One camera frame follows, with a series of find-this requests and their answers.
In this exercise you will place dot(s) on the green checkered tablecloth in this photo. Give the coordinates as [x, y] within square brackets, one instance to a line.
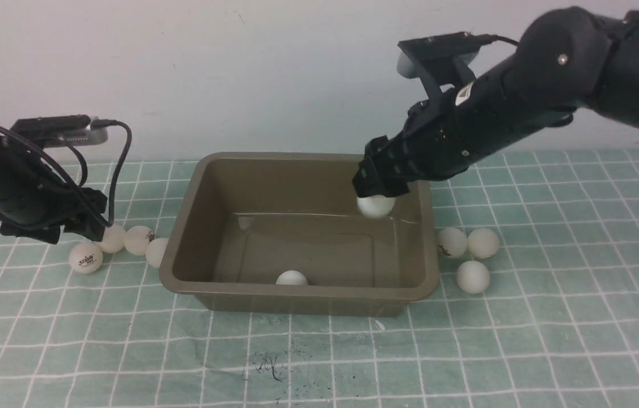
[558, 326]

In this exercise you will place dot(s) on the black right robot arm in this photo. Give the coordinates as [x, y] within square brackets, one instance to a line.
[568, 59]

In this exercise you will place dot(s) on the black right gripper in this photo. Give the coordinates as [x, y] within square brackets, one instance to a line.
[458, 125]

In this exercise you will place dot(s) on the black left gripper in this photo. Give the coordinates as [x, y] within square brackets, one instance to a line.
[43, 214]

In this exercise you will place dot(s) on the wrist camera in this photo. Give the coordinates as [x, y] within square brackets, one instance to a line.
[52, 132]
[441, 60]

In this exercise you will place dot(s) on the brown plastic bin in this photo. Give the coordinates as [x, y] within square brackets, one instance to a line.
[247, 217]

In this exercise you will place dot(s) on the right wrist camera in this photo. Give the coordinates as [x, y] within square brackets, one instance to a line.
[441, 60]

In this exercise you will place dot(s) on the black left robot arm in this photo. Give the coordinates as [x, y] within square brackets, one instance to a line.
[23, 164]

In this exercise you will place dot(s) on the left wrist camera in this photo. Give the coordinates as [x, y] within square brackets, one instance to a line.
[52, 132]

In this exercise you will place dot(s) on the white ping-pong ball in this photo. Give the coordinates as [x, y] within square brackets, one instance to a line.
[85, 258]
[113, 239]
[451, 242]
[375, 207]
[291, 277]
[473, 277]
[137, 239]
[483, 243]
[155, 252]

